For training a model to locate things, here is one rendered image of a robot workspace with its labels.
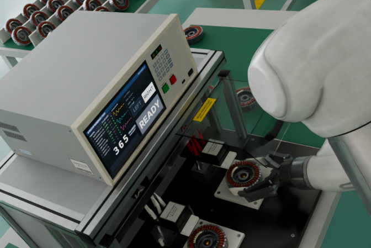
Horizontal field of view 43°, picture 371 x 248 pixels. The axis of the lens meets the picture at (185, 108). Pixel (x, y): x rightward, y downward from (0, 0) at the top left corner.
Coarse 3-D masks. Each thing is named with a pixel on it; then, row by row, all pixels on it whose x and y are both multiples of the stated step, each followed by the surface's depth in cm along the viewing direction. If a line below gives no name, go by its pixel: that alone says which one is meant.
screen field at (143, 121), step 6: (156, 96) 123; (150, 102) 121; (156, 102) 123; (150, 108) 121; (156, 108) 123; (144, 114) 119; (150, 114) 122; (156, 114) 124; (138, 120) 118; (144, 120) 120; (150, 120) 122; (138, 126) 118; (144, 126) 120; (144, 132) 121
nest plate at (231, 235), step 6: (204, 222) 139; (222, 228) 135; (228, 228) 135; (228, 234) 133; (234, 234) 133; (240, 234) 132; (228, 240) 132; (234, 240) 131; (240, 240) 131; (186, 246) 135; (228, 246) 131; (234, 246) 130
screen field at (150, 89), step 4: (152, 84) 120; (148, 88) 119; (152, 88) 121; (144, 92) 118; (148, 92) 119; (152, 92) 121; (140, 96) 117; (144, 96) 118; (148, 96) 120; (136, 100) 116; (140, 100) 117; (144, 100) 119; (136, 104) 116; (140, 104) 118; (132, 108) 115; (136, 108) 117; (140, 108) 118; (132, 112) 116; (136, 112) 117
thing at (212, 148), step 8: (200, 144) 147; (208, 144) 142; (216, 144) 141; (184, 152) 146; (192, 152) 144; (200, 152) 141; (208, 152) 140; (216, 152) 139; (224, 152) 141; (232, 152) 142; (200, 160) 143; (208, 160) 141; (216, 160) 139; (224, 160) 141; (232, 160) 141
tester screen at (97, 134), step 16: (144, 80) 117; (128, 96) 113; (112, 112) 109; (128, 112) 114; (160, 112) 125; (96, 128) 106; (112, 128) 110; (128, 128) 115; (96, 144) 107; (112, 144) 111; (112, 160) 112
